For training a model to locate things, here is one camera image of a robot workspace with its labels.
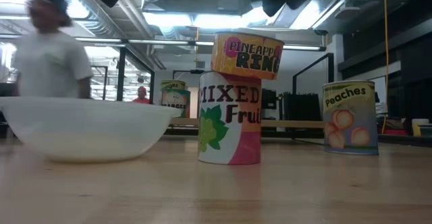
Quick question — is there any yellow pineapple rings can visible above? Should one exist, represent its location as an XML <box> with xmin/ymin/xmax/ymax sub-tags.
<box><xmin>211</xmin><ymin>31</ymin><xmax>285</xmax><ymax>81</ymax></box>

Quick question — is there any teal oranges can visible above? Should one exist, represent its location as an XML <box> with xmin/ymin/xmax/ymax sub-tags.
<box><xmin>159</xmin><ymin>88</ymin><xmax>192</xmax><ymax>119</ymax></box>

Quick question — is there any mixed fruit can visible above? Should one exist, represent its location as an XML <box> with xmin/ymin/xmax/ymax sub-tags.
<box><xmin>197</xmin><ymin>70</ymin><xmax>263</xmax><ymax>166</ymax></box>

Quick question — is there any peaches can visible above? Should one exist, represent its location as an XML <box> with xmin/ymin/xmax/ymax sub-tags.
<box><xmin>321</xmin><ymin>79</ymin><xmax>380</xmax><ymax>157</ymax></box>

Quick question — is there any grey ceiling box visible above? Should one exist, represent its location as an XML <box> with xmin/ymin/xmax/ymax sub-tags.
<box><xmin>217</xmin><ymin>0</ymin><xmax>242</xmax><ymax>14</ymax></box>

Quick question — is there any bright ceiling light panel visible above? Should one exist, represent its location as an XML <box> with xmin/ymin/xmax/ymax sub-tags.
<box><xmin>141</xmin><ymin>0</ymin><xmax>345</xmax><ymax>30</ymax></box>

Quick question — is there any person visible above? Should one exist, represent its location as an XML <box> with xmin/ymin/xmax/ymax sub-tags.
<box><xmin>11</xmin><ymin>0</ymin><xmax>95</xmax><ymax>99</ymax></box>
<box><xmin>132</xmin><ymin>86</ymin><xmax>152</xmax><ymax>105</ymax></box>

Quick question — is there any black monitor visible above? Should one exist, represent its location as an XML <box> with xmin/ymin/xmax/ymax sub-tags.
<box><xmin>261</xmin><ymin>88</ymin><xmax>277</xmax><ymax>110</ymax></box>

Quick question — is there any black cabinet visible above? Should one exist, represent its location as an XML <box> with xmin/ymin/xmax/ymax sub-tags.
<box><xmin>283</xmin><ymin>92</ymin><xmax>322</xmax><ymax>122</ymax></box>

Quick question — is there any black box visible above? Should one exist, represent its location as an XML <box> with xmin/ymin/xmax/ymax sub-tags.
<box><xmin>0</xmin><ymin>82</ymin><xmax>15</xmax><ymax>98</ymax></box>

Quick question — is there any white bowl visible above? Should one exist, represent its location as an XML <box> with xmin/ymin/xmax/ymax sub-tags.
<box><xmin>0</xmin><ymin>96</ymin><xmax>183</xmax><ymax>164</ymax></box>

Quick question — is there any red container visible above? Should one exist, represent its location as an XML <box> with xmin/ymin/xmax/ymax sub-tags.
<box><xmin>383</xmin><ymin>128</ymin><xmax>411</xmax><ymax>136</ymax></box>

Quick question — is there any grey-blue container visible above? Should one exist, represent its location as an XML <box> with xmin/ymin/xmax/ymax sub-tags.
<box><xmin>418</xmin><ymin>124</ymin><xmax>432</xmax><ymax>138</ymax></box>

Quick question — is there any ribbed silver ventilation duct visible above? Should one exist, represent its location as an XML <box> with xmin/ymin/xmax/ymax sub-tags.
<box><xmin>30</xmin><ymin>0</ymin><xmax>126</xmax><ymax>39</ymax></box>

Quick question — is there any yellow cable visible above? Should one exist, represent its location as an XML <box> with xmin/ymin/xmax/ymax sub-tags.
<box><xmin>381</xmin><ymin>0</ymin><xmax>390</xmax><ymax>134</ymax></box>

